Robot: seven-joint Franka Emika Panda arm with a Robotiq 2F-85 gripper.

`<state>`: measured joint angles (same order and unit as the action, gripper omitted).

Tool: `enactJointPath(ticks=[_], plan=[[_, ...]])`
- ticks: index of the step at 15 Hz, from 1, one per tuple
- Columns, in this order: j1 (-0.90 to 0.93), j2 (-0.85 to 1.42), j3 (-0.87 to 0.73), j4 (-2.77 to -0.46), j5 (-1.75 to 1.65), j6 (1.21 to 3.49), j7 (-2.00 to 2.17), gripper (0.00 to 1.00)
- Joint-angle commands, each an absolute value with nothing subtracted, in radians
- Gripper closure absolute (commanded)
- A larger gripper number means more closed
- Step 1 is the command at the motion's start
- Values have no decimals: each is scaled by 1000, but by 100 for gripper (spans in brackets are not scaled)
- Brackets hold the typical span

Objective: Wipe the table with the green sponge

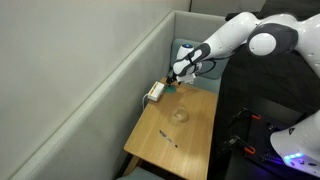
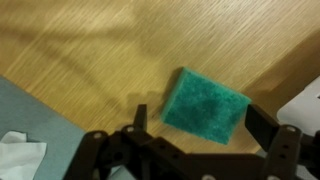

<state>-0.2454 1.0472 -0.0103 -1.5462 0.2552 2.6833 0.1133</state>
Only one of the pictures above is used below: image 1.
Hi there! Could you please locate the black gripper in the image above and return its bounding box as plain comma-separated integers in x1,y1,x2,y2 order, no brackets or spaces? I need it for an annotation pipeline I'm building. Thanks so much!
166,68,183,88

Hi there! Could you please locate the green sponge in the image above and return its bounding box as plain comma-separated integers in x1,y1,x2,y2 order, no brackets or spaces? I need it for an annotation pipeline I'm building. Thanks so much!
165,84,178,94

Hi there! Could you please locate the white rectangular box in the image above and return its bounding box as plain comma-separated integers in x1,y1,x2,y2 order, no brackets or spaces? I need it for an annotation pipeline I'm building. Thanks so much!
146,81,166,102

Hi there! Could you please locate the clear glass bowl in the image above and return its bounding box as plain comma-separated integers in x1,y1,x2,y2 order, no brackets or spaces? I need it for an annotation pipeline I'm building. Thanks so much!
170,105,190,125

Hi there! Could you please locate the teal upholstered chair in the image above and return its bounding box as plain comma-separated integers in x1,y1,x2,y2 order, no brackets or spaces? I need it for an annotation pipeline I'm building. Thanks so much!
170,37,232,95

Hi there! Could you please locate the black pen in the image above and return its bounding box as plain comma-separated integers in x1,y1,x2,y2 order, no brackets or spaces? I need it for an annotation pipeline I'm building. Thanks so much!
158,129,180,149

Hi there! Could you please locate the black fabric backdrop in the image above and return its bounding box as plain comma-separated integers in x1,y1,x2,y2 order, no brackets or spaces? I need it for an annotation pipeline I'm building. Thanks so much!
218,0,320,116

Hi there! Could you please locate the black robot platform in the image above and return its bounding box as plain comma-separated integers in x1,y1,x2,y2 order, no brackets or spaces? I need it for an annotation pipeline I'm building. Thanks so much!
208,96,320,180

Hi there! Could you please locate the white box power cord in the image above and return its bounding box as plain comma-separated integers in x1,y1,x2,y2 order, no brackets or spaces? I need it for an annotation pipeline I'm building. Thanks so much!
142,92,150,112

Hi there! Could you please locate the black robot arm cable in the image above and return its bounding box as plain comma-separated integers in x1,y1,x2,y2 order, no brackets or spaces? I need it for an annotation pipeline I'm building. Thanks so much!
185,49,232,77

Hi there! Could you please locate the short grey padded wall panel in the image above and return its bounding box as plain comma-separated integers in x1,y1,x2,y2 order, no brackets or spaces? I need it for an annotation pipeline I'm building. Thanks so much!
173,9,228,46

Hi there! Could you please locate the long grey padded wall panel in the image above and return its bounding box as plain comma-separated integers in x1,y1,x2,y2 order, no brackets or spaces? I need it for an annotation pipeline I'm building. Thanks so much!
9,9,177,180

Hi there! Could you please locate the orange handled black clamp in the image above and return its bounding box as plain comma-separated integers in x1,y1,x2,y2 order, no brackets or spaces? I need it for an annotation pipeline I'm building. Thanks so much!
221,134,257,156
229,107,262,130

